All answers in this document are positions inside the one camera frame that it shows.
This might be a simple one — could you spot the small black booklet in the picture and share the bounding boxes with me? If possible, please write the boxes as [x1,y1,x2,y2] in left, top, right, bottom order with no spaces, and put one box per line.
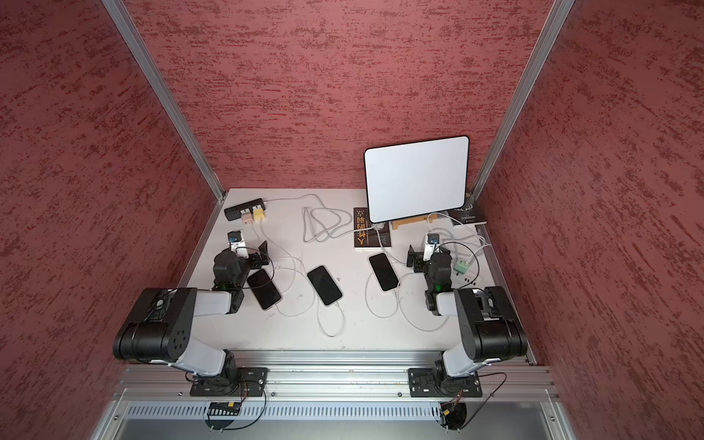
[447,203,487,225]

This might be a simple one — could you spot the white light panel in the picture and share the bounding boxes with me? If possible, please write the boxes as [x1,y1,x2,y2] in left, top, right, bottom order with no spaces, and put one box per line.
[363,136,470,223]

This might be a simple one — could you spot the yellow charger plug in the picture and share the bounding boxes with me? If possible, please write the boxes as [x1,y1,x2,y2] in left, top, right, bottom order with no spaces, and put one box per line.
[252,206,266,221]

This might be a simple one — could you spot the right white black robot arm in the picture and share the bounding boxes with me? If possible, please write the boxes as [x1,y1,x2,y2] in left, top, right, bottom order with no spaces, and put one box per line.
[406,248,528,398]

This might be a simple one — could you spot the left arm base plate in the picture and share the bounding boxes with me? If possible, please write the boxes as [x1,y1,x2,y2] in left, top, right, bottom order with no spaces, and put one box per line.
[190,368,270,398]

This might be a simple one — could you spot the black power strip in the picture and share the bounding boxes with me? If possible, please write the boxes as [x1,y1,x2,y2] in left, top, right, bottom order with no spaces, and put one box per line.
[224,198,266,221]

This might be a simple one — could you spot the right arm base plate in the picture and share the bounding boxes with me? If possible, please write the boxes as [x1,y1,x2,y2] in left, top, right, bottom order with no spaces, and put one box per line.
[407,368,482,399]

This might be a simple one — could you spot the black book gold lettering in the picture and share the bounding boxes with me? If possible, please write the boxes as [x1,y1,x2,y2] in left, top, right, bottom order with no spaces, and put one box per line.
[353,207,392,250]

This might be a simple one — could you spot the phone green case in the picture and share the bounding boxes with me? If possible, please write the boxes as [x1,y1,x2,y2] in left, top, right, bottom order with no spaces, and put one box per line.
[307,266,343,306]

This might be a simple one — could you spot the wooden panel stand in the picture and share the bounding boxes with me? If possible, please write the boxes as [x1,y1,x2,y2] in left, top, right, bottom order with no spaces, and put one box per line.
[390,213,438,230]

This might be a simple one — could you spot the green charger plug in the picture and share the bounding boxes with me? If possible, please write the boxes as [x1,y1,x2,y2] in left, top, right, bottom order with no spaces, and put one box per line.
[454,260,471,275]

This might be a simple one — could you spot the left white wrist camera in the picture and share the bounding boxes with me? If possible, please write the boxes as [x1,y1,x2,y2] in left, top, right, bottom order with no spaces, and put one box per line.
[227,230,249,259]

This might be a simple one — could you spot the phone white cable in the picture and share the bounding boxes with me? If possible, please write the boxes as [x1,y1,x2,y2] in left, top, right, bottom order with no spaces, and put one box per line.
[364,271,455,334]
[249,222,318,318]
[263,219,348,339]

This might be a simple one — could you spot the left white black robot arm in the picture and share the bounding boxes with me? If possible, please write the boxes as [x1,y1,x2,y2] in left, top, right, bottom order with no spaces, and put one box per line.
[113,242,270,400]

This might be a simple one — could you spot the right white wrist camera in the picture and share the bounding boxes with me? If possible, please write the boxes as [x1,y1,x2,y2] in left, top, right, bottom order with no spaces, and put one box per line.
[423,232,440,261]

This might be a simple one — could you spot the pink charger plug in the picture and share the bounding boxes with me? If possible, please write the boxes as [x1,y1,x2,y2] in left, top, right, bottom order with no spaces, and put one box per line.
[240,211,254,225]

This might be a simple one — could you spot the thick white power cord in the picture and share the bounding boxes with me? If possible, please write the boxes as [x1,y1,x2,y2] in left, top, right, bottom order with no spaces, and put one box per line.
[263,193,381,244]

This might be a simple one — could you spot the white power strip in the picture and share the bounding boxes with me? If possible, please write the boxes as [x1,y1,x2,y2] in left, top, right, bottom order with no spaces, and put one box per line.
[451,269,481,289]

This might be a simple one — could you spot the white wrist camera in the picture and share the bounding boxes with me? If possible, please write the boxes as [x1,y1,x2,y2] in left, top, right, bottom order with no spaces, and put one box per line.
[227,230,249,259]
[423,232,440,261]

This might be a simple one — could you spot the aluminium front rail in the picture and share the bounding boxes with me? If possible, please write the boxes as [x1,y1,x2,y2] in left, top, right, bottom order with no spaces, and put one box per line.
[111,350,560,403]

